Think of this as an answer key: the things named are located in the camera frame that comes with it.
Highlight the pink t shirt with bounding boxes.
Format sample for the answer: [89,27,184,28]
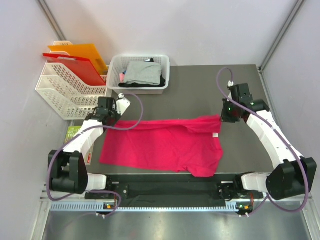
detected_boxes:
[99,114,223,178]

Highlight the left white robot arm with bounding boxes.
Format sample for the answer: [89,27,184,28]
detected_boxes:
[47,94,131,199]

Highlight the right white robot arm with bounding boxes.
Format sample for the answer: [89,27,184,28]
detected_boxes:
[221,81,317,200]

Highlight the white file organizer rack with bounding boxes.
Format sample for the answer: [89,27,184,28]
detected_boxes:
[35,41,107,120]

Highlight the green treehouse book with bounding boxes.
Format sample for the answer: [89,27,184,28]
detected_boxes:
[63,125,95,165]

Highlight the white laundry basket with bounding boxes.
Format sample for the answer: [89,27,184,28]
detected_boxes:
[106,54,171,95]

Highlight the red folder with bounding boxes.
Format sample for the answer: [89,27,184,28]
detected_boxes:
[42,53,106,86]

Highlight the grey t shirt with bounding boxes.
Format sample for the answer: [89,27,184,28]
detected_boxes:
[123,61,162,86]

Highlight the black t shirt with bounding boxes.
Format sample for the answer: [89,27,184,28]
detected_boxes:
[118,59,166,88]

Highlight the orange folder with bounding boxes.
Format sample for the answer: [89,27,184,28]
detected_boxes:
[48,43,108,75]

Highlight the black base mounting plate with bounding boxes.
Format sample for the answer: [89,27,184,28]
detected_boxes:
[84,173,266,207]

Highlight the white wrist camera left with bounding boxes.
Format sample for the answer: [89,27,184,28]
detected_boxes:
[115,93,131,116]

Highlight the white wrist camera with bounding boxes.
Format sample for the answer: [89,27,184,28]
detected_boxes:
[227,80,235,88]
[115,93,131,116]

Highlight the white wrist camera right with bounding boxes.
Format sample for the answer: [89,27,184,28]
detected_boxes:
[227,80,235,88]

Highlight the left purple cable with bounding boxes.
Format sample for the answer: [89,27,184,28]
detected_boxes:
[46,93,144,217]

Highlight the purple cable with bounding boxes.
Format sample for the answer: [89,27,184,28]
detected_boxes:
[46,93,144,217]
[215,66,312,217]

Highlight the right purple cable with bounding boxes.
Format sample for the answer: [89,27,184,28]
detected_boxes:
[215,66,312,217]

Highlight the aluminium frame rail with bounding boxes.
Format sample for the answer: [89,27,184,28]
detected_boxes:
[39,181,314,212]

